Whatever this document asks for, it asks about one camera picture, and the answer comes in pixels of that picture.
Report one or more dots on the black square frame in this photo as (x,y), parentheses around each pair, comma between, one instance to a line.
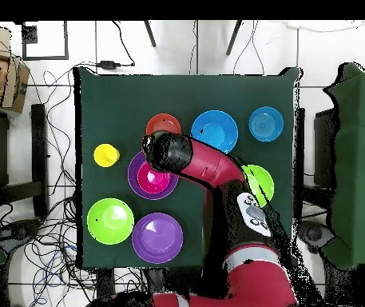
(65,41)

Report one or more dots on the deep blue plastic bowl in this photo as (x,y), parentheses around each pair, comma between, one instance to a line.
(215,128)

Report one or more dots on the orange ribbed plastic bowl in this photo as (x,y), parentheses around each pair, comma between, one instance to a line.
(163,123)

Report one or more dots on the grey stand foot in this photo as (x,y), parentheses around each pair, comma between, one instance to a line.
(314,235)

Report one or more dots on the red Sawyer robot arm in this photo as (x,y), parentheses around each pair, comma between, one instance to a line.
(211,163)

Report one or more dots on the purple plastic bowl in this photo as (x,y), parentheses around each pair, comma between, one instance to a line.
(158,240)
(132,179)

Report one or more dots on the black stand foot with knob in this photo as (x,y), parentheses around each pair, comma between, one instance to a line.
(19,229)

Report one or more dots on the brown cardboard box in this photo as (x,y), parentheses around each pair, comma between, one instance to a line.
(12,86)

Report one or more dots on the shallow ribbed blue bowl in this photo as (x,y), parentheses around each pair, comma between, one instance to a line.
(266,124)

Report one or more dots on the black power adapter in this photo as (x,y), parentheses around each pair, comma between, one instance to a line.
(108,64)

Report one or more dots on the small pink plastic bowl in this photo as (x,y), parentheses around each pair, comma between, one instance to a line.
(153,182)

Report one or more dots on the black bench frame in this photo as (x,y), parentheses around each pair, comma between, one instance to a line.
(40,160)

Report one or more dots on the black tripod leg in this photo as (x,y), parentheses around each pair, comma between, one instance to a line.
(150,33)
(234,36)

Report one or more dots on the yellow plastic cup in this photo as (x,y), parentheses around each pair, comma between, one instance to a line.
(105,155)

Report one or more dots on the green plastic bowl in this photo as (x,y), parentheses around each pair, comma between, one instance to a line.
(262,185)
(110,222)

